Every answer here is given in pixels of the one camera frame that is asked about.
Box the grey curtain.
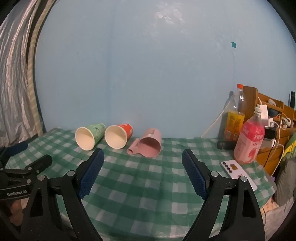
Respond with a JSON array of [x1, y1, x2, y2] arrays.
[[0, 0, 61, 149]]

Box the red paper cup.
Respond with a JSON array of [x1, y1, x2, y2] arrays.
[[105, 123, 134, 149]]

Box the light printed bedding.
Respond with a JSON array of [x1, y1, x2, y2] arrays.
[[261, 199, 295, 240]]

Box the black cylinder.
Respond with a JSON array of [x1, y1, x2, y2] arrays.
[[217, 140, 237, 150]]

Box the white smartphone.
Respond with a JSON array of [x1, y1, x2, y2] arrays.
[[220, 160, 258, 192]]

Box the green checkered tablecloth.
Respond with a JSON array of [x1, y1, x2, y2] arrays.
[[5, 127, 277, 239]]

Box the yellow-green cloth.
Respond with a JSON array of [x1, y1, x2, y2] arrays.
[[284, 133, 296, 158]]

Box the pink drink bottle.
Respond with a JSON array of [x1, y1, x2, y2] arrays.
[[233, 107, 265, 164]]

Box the green paper cup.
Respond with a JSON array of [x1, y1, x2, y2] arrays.
[[75, 123, 106, 151]]

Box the black power adapter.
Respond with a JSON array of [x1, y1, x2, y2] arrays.
[[264, 126, 278, 141]]

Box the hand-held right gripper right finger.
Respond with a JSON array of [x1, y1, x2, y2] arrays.
[[182, 149, 265, 241]]

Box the pink plastic cup with handle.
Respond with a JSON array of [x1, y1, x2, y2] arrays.
[[127, 128, 162, 159]]

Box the white charger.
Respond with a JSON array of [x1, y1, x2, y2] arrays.
[[254, 104, 269, 121]]

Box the grey pillow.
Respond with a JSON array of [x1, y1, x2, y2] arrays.
[[275, 158, 296, 207]]

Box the wooden shelf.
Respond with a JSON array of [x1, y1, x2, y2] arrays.
[[243, 86, 296, 176]]

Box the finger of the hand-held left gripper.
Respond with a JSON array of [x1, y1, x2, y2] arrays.
[[0, 154, 53, 181], [0, 142, 28, 171]]

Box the person's left hand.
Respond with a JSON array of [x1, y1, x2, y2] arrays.
[[7, 199, 25, 222]]

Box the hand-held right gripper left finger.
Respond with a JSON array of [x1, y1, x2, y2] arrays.
[[20, 148, 105, 241]]

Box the orange soda bottle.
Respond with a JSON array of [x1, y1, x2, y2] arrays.
[[223, 84, 246, 142]]

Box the white charging cable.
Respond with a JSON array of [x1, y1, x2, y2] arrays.
[[269, 122, 285, 178]]

